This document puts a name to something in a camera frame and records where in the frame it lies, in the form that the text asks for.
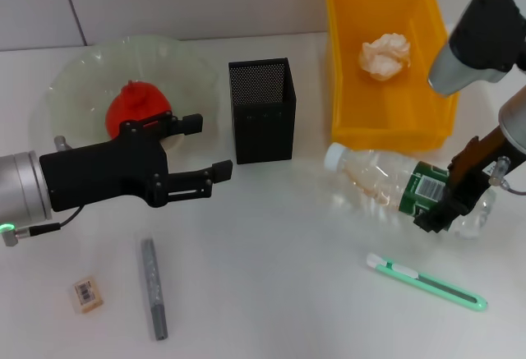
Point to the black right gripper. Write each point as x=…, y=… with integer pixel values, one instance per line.
x=472, y=174

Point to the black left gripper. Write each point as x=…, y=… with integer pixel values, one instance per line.
x=102, y=174

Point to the clear bottle with green label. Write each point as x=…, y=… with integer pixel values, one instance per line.
x=370, y=174

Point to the orange fruit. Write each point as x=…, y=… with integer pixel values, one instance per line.
x=131, y=104

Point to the white paper ball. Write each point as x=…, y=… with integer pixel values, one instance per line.
x=386, y=55

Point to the black mesh pen holder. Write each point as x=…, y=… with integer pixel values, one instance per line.
x=263, y=137

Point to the green utility knife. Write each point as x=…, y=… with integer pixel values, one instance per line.
x=427, y=283

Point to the pale green glass fruit plate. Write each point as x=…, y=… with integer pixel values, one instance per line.
x=90, y=71

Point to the gray marker pen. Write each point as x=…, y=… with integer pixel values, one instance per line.
x=153, y=285

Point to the beige eraser with barcode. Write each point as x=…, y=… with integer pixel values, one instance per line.
x=86, y=295

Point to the yellow plastic bin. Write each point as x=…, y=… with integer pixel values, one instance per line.
x=411, y=108

